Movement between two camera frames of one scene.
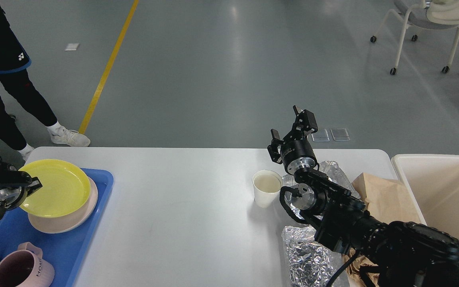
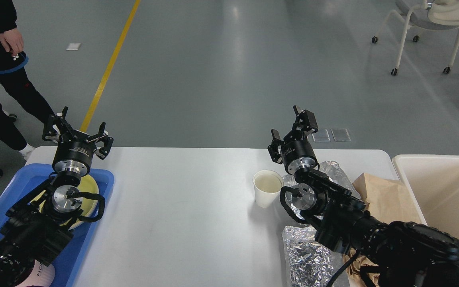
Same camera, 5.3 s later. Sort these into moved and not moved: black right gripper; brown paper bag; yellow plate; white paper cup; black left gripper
Moved: yellow plate; black left gripper
Not moved: black right gripper; brown paper bag; white paper cup
